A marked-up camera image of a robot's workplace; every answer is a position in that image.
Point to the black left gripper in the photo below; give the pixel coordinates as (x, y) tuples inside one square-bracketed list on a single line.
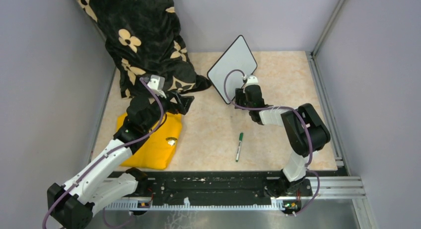
[(182, 104)]

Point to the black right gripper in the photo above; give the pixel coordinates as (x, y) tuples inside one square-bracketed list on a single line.
[(240, 95)]

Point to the green white marker pen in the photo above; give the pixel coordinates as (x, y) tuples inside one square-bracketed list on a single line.
[(239, 147)]

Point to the white whiteboard black frame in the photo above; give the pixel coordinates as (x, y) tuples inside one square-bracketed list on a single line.
[(226, 73)]

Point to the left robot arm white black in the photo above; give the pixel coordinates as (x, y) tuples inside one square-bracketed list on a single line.
[(146, 137)]

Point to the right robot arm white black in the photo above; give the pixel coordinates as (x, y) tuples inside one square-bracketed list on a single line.
[(304, 128)]

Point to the yellow folded cloth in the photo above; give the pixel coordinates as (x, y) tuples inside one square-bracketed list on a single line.
[(158, 151)]

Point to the black floral blanket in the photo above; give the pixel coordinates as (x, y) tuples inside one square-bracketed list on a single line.
[(143, 37)]

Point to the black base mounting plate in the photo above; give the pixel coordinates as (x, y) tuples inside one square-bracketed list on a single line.
[(219, 188)]

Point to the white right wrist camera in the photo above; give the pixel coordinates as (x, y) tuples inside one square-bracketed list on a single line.
[(250, 80)]

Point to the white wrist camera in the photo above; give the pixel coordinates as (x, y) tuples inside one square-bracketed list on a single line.
[(156, 84), (250, 80)]

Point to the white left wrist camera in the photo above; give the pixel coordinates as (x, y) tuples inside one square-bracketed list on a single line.
[(156, 84)]

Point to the aluminium frame rail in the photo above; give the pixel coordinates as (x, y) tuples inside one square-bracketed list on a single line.
[(344, 185)]

